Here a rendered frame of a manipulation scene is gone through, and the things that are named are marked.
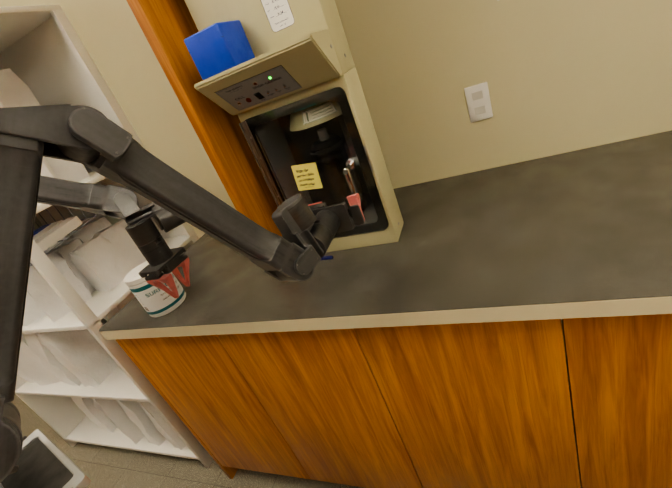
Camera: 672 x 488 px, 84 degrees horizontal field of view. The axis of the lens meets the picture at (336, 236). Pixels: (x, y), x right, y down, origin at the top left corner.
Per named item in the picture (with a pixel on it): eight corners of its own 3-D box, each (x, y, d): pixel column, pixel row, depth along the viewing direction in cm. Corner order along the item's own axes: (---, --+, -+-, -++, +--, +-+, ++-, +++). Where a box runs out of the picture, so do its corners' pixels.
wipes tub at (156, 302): (167, 293, 133) (144, 259, 126) (194, 290, 127) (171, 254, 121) (141, 319, 122) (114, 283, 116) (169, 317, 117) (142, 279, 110)
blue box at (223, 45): (225, 73, 95) (207, 35, 91) (256, 59, 91) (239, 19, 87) (202, 80, 87) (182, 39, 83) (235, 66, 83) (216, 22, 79)
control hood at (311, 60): (236, 114, 101) (218, 76, 97) (344, 74, 87) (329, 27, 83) (212, 126, 92) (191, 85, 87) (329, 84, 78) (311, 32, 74)
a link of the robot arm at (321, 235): (306, 266, 75) (329, 258, 72) (287, 239, 72) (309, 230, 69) (317, 246, 80) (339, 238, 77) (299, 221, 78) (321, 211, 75)
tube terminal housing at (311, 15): (326, 218, 141) (232, -11, 108) (410, 202, 127) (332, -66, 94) (302, 255, 121) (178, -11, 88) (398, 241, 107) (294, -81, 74)
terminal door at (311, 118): (298, 243, 118) (241, 120, 101) (390, 228, 105) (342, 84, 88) (297, 244, 117) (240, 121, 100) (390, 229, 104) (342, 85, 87)
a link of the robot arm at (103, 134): (51, 153, 53) (57, 129, 45) (76, 123, 55) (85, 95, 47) (283, 286, 75) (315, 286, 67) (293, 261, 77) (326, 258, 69)
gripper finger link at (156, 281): (199, 284, 94) (180, 253, 90) (181, 302, 89) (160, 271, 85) (179, 286, 97) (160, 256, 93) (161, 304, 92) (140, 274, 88)
